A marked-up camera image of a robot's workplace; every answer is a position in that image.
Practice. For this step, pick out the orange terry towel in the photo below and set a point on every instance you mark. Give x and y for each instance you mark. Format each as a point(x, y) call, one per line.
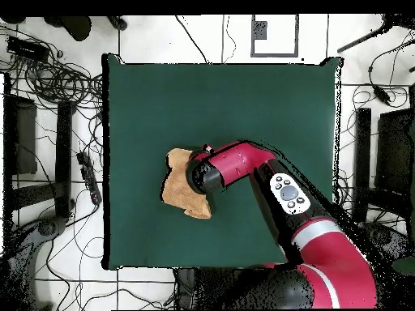
point(181, 194)

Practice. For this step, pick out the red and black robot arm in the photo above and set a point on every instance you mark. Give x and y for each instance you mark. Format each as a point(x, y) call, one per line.
point(330, 259)

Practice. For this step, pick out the dark green table cloth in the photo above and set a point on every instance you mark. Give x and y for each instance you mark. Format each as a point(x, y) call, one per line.
point(146, 97)

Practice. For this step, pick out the black power strip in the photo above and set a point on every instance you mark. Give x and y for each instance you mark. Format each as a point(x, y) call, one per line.
point(89, 178)

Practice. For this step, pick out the black metal stand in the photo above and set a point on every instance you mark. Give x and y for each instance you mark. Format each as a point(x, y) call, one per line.
point(362, 162)
point(63, 155)

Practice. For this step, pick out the black chair caster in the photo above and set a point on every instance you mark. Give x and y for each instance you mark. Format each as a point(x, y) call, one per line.
point(118, 22)

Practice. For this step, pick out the person's dark shoe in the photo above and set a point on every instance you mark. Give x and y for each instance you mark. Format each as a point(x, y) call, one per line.
point(77, 27)

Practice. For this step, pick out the black power adapter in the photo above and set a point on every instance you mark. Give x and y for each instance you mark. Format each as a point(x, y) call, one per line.
point(381, 94)

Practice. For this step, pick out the black tripod leg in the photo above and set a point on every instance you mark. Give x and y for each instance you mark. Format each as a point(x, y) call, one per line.
point(363, 39)

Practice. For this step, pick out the black electronics box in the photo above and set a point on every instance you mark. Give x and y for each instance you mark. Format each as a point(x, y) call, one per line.
point(27, 48)

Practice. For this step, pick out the grey square floor frame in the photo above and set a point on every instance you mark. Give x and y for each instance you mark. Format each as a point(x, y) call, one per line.
point(295, 35)

